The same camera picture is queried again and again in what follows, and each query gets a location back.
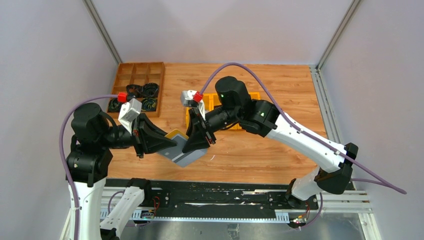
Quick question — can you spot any yellow leather card holder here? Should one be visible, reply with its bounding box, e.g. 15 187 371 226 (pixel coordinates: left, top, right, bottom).
157 129 208 168

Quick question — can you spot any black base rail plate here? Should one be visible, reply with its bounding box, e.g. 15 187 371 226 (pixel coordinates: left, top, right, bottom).
102 178 320 220

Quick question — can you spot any wooden compartment tray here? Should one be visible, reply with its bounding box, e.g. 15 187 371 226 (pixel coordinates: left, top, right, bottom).
111 62 166 118

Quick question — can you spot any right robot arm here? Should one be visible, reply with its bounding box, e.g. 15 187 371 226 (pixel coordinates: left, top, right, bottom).
180 76 358 209

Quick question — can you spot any purple cable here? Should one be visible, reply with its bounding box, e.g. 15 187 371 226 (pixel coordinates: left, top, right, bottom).
193 62 408 229
58 92 129 240

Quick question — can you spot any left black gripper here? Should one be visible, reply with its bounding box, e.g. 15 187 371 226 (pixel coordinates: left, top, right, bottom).
100 111 178 156

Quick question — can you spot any left yellow bin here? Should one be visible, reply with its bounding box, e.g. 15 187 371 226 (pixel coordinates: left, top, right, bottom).
185 93 214 127

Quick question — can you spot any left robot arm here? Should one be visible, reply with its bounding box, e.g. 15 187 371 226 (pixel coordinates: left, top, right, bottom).
65 99 177 240

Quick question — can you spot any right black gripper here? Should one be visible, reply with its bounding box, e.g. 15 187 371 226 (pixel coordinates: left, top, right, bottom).
180 106 241 154

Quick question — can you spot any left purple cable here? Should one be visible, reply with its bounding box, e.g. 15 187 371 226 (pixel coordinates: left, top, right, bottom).
58 92 129 240

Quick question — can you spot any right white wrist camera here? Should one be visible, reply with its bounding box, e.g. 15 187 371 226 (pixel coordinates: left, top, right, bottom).
180 90 206 120

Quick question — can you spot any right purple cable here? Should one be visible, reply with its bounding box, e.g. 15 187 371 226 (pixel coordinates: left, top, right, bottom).
193 62 408 229

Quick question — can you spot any yellow bin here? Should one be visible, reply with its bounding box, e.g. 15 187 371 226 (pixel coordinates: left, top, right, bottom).
203 93 239 131
185 93 214 127
236 92 261 130

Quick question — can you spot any right yellow bin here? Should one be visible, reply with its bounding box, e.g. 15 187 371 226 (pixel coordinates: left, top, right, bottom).
236 92 261 130

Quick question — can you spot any black coiled band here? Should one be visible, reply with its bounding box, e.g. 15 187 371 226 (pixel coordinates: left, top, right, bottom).
107 97 123 113
140 82 160 98
141 97 158 112
125 84 143 98

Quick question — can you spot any middle yellow bin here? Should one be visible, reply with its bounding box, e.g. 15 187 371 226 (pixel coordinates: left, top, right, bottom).
203 93 239 131

